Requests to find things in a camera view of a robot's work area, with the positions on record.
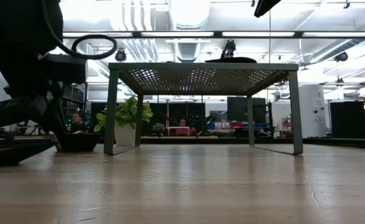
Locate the black metal rack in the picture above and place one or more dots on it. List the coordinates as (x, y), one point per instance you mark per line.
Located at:
(75, 96)

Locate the black ceiling spotlight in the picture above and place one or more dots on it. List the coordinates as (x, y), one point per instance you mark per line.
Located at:
(341, 57)
(120, 55)

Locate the black teardrop plate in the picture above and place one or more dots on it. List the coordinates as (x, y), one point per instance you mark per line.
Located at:
(232, 60)
(2, 158)

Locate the white round column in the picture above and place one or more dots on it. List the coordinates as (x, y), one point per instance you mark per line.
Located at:
(316, 124)

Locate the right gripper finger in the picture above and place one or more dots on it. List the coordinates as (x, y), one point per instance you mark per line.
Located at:
(264, 6)

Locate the green potted plant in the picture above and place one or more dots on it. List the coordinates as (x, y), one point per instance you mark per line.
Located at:
(126, 112)

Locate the small green plant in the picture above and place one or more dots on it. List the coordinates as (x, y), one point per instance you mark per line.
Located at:
(158, 128)

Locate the black partition panel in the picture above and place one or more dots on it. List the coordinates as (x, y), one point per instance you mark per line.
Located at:
(197, 109)
(347, 119)

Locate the grey perforated metal shelf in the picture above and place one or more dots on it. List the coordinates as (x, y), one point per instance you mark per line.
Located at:
(201, 66)

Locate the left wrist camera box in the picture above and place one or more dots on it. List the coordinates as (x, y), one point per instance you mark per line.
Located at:
(64, 70)

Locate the black wavy square plate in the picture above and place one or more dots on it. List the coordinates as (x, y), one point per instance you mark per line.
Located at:
(79, 144)

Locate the person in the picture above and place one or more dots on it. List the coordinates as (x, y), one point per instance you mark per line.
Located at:
(77, 119)
(183, 123)

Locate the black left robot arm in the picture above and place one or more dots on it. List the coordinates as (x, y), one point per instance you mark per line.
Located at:
(14, 25)

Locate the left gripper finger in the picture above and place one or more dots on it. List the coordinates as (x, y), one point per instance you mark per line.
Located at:
(57, 109)
(17, 112)

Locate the black rig camera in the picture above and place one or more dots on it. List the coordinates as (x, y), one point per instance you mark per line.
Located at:
(229, 48)

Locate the black monitor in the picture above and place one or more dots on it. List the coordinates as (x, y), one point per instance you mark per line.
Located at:
(241, 112)

